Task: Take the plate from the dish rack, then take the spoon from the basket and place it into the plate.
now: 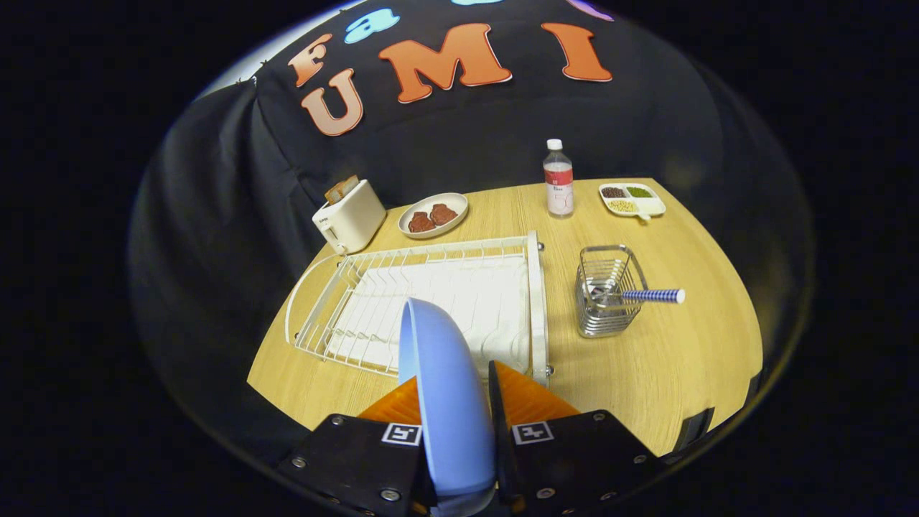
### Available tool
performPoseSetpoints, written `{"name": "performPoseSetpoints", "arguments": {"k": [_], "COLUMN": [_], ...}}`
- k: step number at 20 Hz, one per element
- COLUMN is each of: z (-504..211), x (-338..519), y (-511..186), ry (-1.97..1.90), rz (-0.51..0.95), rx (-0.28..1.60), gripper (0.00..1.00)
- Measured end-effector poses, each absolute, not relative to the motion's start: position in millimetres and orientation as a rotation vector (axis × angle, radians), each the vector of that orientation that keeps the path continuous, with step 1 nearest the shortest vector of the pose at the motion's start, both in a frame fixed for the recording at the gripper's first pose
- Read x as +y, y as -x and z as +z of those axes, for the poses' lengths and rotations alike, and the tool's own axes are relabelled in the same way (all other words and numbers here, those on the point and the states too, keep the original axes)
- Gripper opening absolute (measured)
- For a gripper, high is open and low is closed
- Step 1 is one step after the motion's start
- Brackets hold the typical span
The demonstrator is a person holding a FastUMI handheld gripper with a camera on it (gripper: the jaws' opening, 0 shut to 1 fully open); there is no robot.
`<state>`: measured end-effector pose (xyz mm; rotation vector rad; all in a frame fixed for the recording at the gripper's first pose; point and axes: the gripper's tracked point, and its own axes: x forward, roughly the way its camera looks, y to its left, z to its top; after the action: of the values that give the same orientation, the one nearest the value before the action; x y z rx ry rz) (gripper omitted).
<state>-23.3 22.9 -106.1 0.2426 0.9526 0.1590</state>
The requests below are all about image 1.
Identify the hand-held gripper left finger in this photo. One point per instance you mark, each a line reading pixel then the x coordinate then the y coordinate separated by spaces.
pixel 352 459

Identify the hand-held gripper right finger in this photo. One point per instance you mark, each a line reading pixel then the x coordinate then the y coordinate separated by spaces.
pixel 574 459

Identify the blue plate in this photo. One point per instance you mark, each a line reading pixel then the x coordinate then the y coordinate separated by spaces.
pixel 449 409

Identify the beige oval dish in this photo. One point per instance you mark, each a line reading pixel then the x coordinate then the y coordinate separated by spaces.
pixel 452 201

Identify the white toaster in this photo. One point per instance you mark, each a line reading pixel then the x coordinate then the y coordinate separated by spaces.
pixel 352 219

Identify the brown meat piece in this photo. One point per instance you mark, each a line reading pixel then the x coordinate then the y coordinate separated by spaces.
pixel 421 223
pixel 443 215

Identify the white divided tray of beans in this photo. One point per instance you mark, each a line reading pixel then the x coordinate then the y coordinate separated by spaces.
pixel 650 207

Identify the toast slices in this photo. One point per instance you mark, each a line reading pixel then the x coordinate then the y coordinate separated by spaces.
pixel 342 188

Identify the clear bottle with red label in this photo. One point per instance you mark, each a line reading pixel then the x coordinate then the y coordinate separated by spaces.
pixel 558 183

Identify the black backdrop cloth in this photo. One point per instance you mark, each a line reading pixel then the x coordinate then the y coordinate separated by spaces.
pixel 215 215

